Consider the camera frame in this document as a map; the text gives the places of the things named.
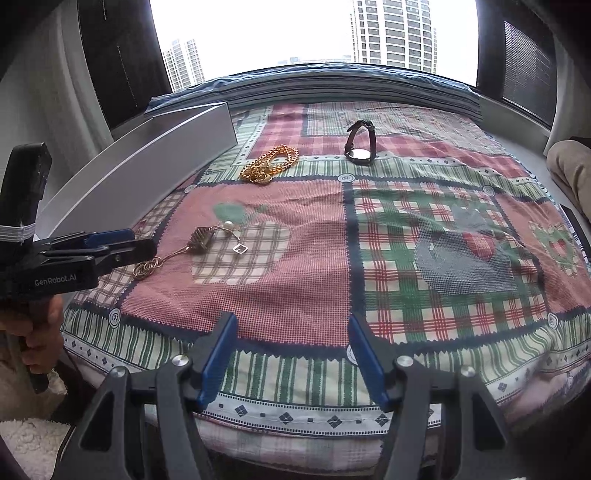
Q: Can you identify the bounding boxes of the gold pendant necklace with pearl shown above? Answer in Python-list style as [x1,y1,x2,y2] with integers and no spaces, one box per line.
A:
[132,220,250,281]

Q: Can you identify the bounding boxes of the gold chain necklace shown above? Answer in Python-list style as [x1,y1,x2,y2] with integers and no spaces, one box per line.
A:
[238,144,301,186]

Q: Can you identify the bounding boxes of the black leather wristwatch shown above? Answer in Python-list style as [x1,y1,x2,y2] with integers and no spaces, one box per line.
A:
[344,119,378,165]

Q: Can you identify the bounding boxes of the person's left hand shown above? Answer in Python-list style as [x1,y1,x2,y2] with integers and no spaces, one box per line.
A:
[1,295,64,374]

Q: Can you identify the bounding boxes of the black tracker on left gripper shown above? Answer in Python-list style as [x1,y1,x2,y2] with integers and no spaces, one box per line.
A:
[1,142,52,266]

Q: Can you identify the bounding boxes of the white cardboard box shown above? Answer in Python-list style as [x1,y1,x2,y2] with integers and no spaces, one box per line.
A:
[36,103,236,239]

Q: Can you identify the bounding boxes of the white curtain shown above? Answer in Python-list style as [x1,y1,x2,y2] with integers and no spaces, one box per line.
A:
[46,1,113,159]

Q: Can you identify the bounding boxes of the white fleece sleeve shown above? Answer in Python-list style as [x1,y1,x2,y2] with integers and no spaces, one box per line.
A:
[1,338,70,479]

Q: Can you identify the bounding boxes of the patchwork plaid cloth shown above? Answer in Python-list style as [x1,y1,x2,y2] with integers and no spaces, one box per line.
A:
[64,103,590,472]

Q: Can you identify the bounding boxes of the black remote on sill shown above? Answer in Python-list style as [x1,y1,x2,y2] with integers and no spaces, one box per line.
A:
[559,204,590,266]

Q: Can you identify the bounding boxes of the blue striped folded bedding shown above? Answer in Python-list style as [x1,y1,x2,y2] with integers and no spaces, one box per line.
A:
[145,62,483,124]

